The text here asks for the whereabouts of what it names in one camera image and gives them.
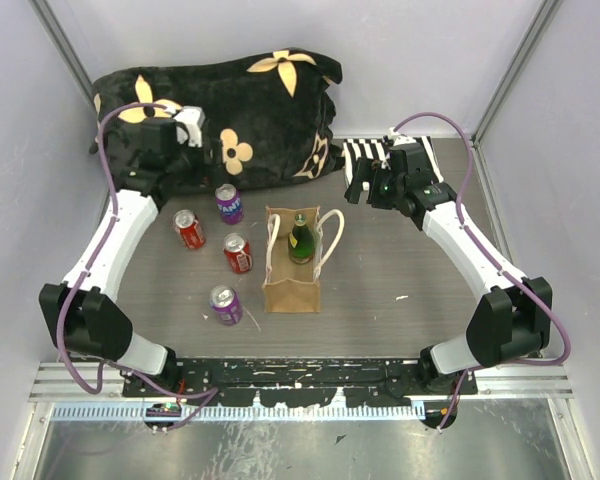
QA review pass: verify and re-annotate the purple Fanta can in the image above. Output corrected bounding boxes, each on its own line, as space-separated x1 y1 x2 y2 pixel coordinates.
215 184 243 225

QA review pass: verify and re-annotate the red cola can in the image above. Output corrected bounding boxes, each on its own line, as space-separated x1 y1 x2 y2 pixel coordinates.
223 233 253 274
173 209 206 250

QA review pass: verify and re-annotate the green glass bottle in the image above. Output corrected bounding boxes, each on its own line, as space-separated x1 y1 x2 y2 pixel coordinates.
288 213 315 264

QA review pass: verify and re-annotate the brown canvas tote bag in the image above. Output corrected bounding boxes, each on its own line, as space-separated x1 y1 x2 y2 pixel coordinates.
262 207 345 313

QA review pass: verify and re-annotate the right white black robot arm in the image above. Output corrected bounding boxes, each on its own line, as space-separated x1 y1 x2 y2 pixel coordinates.
343 137 553 394

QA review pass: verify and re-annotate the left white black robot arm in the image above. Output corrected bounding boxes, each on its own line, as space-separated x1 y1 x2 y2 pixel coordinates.
39 107 213 396

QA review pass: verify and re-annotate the black white striped cloth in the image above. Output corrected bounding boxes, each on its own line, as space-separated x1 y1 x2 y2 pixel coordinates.
342 135 444 186

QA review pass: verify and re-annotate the black floral plush blanket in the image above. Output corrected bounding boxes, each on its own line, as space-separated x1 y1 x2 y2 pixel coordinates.
91 48 344 196

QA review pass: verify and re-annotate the purple soda can front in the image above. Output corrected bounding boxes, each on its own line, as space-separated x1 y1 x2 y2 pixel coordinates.
209 285 243 326

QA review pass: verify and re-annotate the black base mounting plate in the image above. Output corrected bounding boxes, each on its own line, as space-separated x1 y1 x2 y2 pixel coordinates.
122 355 479 409

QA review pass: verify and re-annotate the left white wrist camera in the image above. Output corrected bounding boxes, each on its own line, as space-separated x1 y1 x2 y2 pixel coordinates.
173 106 206 148

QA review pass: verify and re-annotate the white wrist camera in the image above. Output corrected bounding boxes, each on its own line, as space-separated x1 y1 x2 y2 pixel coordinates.
382 127 416 148
173 106 206 148

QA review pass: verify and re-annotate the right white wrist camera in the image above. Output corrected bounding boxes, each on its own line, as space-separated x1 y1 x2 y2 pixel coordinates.
382 127 416 148

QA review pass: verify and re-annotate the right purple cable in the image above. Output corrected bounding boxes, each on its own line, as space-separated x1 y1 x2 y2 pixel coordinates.
389 112 572 431

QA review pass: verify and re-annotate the purple cable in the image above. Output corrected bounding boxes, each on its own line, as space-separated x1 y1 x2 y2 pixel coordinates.
389 112 572 431
54 102 220 432

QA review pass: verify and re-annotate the left aluminium frame post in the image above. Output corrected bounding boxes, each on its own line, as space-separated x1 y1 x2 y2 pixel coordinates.
28 0 95 104

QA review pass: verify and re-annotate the aluminium frame post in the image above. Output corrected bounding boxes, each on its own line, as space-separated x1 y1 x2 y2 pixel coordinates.
469 0 566 146
28 0 95 104

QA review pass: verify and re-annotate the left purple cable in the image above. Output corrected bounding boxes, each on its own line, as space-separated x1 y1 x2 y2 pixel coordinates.
54 102 220 432

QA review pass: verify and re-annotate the right aluminium frame post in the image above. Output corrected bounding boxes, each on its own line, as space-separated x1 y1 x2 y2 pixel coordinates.
469 0 566 146

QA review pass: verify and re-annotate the slotted cable duct rail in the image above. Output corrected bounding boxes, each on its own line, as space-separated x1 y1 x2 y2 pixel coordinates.
50 401 426 422

